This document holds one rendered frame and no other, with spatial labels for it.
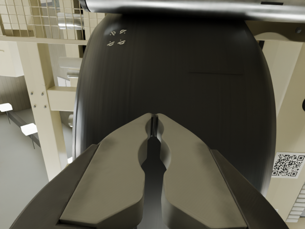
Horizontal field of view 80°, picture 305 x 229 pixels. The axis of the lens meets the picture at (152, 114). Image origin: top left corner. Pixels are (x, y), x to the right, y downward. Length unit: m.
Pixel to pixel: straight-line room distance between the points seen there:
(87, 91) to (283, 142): 0.43
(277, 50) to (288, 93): 0.10
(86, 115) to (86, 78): 0.05
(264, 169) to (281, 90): 0.23
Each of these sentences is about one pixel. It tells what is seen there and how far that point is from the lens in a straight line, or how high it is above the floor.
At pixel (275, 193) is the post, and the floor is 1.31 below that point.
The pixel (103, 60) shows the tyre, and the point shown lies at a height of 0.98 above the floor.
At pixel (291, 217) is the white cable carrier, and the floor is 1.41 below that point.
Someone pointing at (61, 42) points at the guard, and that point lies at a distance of 0.84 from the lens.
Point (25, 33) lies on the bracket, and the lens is 1.03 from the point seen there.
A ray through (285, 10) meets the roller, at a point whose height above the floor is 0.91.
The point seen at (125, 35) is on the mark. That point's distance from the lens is 0.27.
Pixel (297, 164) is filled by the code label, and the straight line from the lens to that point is 0.57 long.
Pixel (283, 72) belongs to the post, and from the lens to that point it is 0.47.
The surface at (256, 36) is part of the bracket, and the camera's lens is 0.53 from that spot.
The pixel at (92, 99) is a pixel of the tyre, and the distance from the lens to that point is 0.24.
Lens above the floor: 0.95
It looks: 24 degrees up
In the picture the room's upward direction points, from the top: 177 degrees counter-clockwise
